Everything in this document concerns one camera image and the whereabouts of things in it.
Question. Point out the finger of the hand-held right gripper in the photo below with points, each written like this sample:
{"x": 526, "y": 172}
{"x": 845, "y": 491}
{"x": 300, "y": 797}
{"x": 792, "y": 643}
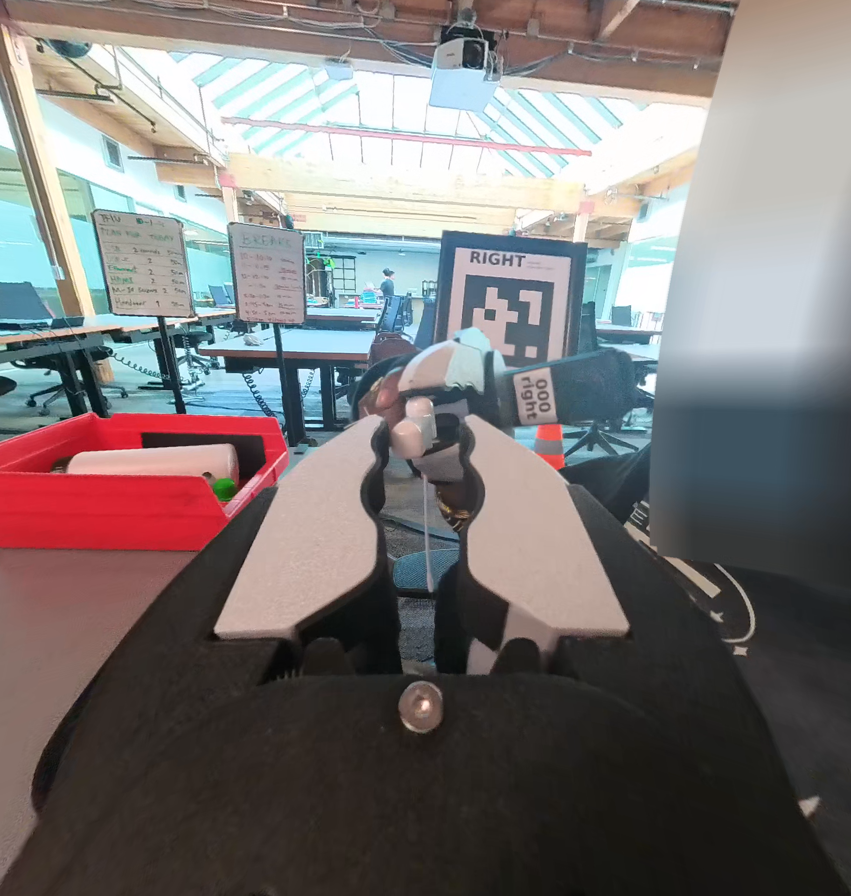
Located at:
{"x": 446, "y": 458}
{"x": 453, "y": 367}

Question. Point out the red plastic storage bin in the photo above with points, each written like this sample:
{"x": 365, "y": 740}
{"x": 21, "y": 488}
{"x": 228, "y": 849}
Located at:
{"x": 82, "y": 518}

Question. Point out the black mesh office chair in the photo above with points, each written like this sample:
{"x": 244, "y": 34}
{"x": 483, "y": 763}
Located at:
{"x": 425, "y": 570}

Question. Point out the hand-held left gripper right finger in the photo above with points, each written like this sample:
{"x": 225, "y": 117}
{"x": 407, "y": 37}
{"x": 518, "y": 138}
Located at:
{"x": 537, "y": 553}

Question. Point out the wooden support post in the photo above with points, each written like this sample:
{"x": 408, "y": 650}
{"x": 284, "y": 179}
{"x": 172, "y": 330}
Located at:
{"x": 40, "y": 175}

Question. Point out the green cross-shaped plastic block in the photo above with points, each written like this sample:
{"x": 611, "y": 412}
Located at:
{"x": 224, "y": 488}

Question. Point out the handwritten whiteboard sign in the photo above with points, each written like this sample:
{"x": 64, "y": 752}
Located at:
{"x": 267, "y": 273}
{"x": 142, "y": 262}

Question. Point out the orange traffic cone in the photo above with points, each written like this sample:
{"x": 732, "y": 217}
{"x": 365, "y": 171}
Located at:
{"x": 551, "y": 448}

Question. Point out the thin white rod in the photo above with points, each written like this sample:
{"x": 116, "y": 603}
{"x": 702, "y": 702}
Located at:
{"x": 411, "y": 428}

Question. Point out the person's right hand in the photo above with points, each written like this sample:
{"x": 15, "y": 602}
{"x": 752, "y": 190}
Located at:
{"x": 383, "y": 400}

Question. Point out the wooden office desk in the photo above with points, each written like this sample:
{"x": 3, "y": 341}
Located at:
{"x": 292, "y": 343}
{"x": 82, "y": 332}

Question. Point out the white ceiling projector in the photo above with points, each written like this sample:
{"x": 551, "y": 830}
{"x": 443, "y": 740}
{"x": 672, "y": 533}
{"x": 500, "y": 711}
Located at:
{"x": 464, "y": 84}

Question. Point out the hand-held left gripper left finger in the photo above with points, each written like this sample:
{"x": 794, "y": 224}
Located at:
{"x": 306, "y": 553}

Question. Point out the black framed marker sign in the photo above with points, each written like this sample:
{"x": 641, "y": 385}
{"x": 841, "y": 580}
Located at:
{"x": 453, "y": 294}

